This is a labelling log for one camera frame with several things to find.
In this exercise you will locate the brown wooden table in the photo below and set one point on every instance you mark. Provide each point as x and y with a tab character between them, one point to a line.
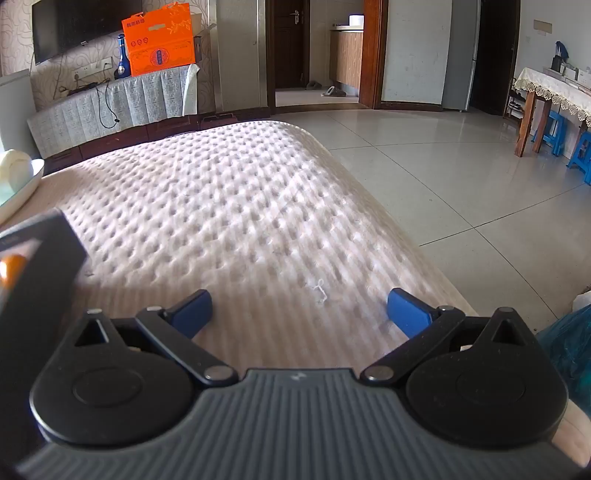
521	129

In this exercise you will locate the dark wooden door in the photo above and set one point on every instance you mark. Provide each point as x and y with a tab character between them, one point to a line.
291	50

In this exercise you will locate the grey lace cabinet cloth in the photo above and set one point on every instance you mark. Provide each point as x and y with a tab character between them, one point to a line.
138	99

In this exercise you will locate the blue plastic bag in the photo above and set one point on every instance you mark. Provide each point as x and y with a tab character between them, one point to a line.
570	350

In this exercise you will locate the dark shoe rack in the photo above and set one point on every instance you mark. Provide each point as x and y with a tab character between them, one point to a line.
513	104

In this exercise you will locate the white bag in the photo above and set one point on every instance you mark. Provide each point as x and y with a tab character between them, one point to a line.
583	302

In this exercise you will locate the grey slipper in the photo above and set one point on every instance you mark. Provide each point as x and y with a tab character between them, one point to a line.
313	85

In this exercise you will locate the brown wooden door frame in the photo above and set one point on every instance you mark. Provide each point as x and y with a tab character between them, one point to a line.
371	55

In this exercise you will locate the black set-top box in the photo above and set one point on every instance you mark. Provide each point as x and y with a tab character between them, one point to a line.
83	89

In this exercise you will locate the black wall television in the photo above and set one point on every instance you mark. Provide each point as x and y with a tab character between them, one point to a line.
78	23

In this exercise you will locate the cream lace tablecloth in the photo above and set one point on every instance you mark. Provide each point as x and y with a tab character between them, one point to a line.
554	90

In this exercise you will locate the napa cabbage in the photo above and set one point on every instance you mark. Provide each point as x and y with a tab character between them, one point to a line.
16	168

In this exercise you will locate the white wall socket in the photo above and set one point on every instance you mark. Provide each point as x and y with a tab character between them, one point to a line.
105	63

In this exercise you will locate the white chest freezer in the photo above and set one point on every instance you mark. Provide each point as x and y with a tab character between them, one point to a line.
14	110

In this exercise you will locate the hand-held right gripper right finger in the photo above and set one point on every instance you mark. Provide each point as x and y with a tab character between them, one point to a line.
408	314

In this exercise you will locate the white and blue plate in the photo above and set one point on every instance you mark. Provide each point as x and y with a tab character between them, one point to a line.
27	194

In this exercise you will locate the grey refrigerator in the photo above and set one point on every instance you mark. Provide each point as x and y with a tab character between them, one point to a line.
459	60

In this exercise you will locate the dark wooden television cabinet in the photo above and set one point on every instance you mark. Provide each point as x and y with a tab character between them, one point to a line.
138	134

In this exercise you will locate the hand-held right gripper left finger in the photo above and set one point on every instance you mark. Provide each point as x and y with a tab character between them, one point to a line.
194	311

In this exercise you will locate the white pot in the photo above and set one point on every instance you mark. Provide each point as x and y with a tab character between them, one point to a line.
356	21

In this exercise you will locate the white slipper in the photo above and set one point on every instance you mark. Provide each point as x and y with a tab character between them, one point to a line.
333	91

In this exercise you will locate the beige wall panel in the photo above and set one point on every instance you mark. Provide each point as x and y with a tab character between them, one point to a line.
541	26

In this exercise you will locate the blue plastic stool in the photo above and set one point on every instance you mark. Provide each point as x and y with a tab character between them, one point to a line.
551	127
582	159

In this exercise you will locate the white thread scrap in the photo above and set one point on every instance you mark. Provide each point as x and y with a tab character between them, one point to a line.
320	293

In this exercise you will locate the wooden kitchen counter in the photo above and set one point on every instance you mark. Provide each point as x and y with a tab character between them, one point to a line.
346	60

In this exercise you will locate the blue glass bottle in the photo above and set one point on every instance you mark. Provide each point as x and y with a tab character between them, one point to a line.
122	68

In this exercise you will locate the orange gift box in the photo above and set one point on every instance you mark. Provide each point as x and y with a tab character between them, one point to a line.
157	41

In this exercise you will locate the grey cardboard box white inside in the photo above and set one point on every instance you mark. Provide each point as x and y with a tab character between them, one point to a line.
41	281

